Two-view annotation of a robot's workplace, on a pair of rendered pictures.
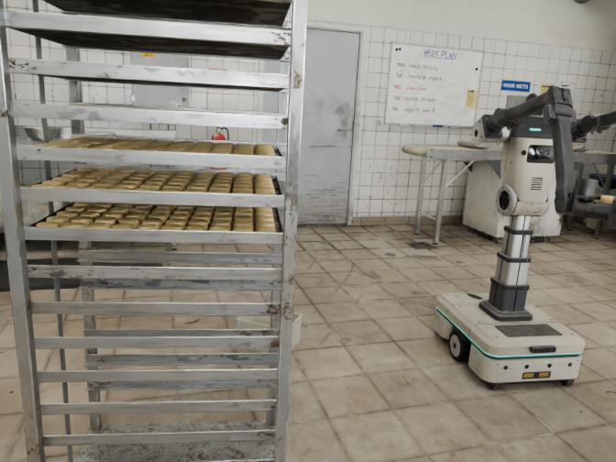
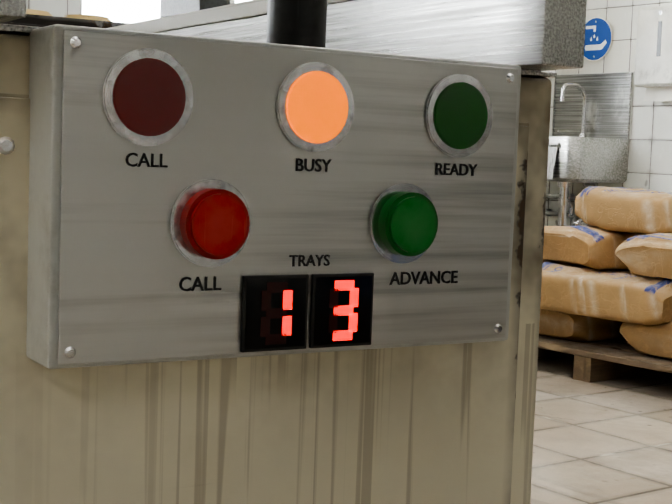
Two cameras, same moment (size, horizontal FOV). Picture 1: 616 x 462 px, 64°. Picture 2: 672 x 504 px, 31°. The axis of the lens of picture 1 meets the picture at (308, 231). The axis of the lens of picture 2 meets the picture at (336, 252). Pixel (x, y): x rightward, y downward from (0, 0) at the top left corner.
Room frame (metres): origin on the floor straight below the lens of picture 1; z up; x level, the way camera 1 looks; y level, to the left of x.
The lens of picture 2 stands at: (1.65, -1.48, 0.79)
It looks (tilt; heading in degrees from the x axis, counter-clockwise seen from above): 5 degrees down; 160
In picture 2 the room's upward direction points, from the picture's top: 2 degrees clockwise
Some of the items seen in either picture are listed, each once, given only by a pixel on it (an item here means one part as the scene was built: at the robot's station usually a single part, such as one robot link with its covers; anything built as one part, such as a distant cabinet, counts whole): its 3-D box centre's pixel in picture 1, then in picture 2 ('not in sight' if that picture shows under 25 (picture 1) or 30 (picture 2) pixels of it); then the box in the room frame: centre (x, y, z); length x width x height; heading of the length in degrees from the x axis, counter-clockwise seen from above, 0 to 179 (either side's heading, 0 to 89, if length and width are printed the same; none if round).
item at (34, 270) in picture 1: (159, 270); not in sight; (1.12, 0.35, 0.87); 0.64 x 0.03 x 0.03; 97
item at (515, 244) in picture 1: (511, 265); not in sight; (2.45, -1.07, 0.53); 0.11 x 0.11 x 0.40; 11
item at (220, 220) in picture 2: not in sight; (212, 223); (1.15, -1.36, 0.76); 0.03 x 0.02 x 0.03; 102
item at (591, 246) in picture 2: not in sight; (606, 244); (-2.50, 1.15, 0.47); 0.72 x 0.42 x 0.17; 107
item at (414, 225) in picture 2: not in sight; (404, 223); (1.13, -1.26, 0.76); 0.03 x 0.02 x 0.03; 102
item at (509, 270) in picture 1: (508, 291); not in sight; (2.45, -1.07, 0.38); 0.13 x 0.13 x 0.40; 11
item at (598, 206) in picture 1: (604, 211); not in sight; (1.59, -0.96, 0.99); 0.07 x 0.07 x 0.10; 56
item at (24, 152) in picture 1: (157, 157); not in sight; (1.12, 0.35, 1.14); 0.64 x 0.03 x 0.03; 97
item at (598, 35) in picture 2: not in sight; (595, 39); (-3.29, 1.53, 1.36); 0.20 x 0.01 x 0.20; 17
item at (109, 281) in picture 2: not in sight; (294, 200); (1.12, -1.31, 0.77); 0.24 x 0.04 x 0.14; 102
